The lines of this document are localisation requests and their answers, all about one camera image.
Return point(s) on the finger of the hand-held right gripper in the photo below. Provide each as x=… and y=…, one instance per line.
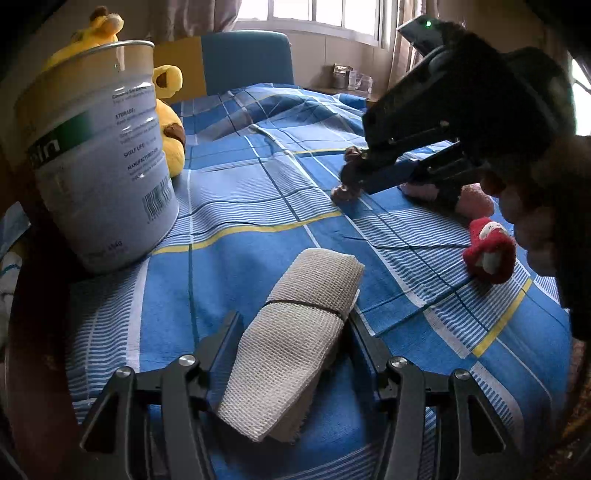
x=392, y=175

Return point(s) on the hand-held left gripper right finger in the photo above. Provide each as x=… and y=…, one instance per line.
x=362, y=344

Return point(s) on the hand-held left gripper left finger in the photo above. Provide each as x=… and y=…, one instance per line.
x=231, y=342

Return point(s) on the brown plush toy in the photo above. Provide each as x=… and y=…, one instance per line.
x=344, y=193

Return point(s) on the beige bandage roll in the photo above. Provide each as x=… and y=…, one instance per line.
x=286, y=341

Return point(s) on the white metal tin can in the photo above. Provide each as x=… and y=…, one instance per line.
x=92, y=184

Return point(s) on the person's right hand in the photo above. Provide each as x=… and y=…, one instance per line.
x=531, y=230

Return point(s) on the beige curtain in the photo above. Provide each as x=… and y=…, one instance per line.
x=406, y=50
x=203, y=14

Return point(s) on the pink plush toy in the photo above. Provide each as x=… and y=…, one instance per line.
x=475, y=201

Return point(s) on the clear plastic container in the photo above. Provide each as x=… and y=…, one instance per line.
x=341, y=77
x=362, y=83

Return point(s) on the bright side window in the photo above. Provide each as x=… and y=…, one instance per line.
x=581, y=78

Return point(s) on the blue plaid bed sheet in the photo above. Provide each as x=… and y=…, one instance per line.
x=258, y=194

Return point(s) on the red plush toy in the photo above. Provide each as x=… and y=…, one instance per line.
x=501, y=264

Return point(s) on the barred window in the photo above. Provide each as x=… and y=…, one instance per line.
x=323, y=16

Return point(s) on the blue and yellow headboard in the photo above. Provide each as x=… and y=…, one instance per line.
x=249, y=60

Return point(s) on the yellow giraffe plush toy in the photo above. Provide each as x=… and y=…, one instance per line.
x=171, y=138

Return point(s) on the white striped cloth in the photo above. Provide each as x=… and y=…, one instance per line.
x=9, y=286

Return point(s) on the dark wooden bed frame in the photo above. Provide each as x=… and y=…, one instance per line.
x=32, y=346

